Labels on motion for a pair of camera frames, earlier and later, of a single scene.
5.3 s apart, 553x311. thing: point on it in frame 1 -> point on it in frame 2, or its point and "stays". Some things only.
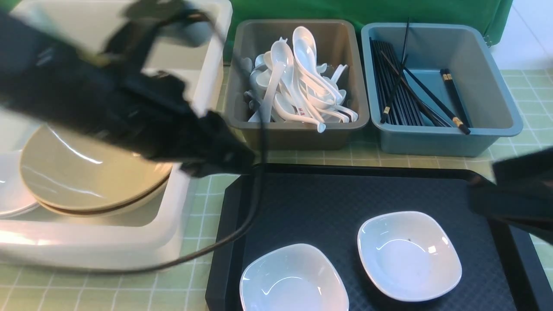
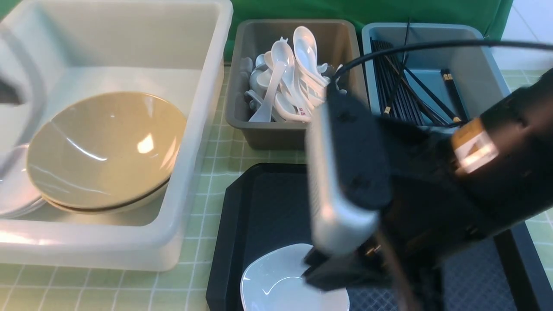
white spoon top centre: x=305 y=48 stays
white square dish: x=300 y=277 stays
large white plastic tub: x=154 y=234 stays
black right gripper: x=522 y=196 -> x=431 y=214
